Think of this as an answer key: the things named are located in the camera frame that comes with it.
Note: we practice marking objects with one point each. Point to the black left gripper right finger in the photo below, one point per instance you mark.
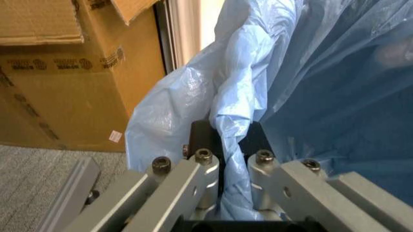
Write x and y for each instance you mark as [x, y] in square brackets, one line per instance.
[290, 188]

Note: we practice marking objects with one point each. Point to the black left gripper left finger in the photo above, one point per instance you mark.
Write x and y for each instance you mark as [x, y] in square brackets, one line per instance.
[180, 183]

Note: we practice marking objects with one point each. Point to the blue plastic trash bag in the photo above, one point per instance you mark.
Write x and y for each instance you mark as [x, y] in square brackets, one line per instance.
[290, 84]

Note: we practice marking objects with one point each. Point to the large brown cardboard box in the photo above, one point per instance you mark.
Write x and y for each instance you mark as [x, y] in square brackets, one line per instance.
[64, 84]

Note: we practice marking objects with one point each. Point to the grey metal frame base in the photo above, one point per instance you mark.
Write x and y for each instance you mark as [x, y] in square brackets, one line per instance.
[69, 191]

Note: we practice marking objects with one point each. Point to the pale door frame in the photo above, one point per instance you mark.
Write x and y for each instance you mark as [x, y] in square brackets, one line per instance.
[180, 31]

